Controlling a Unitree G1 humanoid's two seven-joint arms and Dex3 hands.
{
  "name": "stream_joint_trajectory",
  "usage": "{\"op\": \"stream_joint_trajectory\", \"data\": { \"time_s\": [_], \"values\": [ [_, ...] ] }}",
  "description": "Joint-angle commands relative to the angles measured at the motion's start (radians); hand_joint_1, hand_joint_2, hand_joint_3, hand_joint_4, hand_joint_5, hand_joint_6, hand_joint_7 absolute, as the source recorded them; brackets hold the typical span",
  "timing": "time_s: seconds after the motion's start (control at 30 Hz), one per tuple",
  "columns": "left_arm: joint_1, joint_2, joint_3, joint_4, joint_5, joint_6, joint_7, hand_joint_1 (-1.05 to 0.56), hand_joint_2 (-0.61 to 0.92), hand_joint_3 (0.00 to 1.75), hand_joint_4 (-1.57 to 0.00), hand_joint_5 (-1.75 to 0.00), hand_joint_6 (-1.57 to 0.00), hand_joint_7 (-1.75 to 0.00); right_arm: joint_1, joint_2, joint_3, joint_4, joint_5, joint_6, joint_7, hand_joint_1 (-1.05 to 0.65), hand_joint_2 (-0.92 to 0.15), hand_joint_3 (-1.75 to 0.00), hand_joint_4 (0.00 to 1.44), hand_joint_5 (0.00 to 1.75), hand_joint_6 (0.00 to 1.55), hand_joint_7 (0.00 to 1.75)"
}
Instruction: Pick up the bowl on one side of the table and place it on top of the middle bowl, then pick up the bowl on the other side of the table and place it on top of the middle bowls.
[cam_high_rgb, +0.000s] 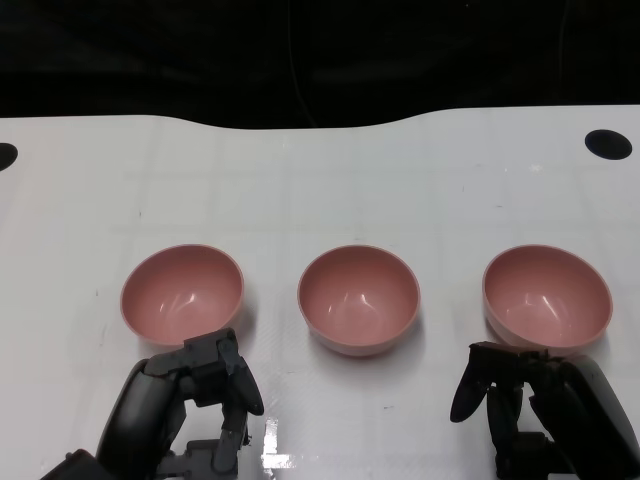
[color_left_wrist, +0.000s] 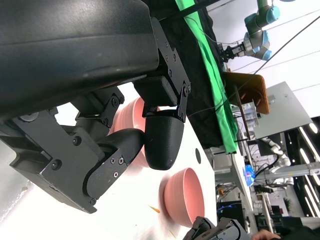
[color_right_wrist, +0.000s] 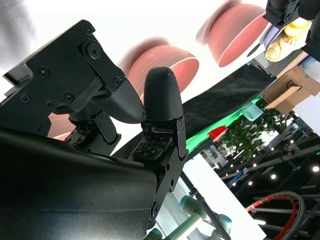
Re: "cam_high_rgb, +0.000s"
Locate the black backdrop cloth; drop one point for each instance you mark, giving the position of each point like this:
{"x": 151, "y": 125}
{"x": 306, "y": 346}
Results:
{"x": 150, "y": 60}

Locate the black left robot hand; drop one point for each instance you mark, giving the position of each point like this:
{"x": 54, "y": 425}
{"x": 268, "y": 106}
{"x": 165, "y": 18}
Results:
{"x": 145, "y": 400}

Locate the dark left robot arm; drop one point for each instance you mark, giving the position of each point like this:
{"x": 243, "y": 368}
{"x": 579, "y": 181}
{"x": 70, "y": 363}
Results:
{"x": 70, "y": 467}

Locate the pink plastic bowl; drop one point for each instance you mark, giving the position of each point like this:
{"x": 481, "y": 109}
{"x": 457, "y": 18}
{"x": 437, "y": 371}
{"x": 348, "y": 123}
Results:
{"x": 545, "y": 295}
{"x": 357, "y": 300}
{"x": 180, "y": 295}

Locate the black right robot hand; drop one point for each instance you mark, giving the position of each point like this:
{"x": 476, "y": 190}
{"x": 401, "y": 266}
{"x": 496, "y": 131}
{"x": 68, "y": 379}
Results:
{"x": 585, "y": 410}

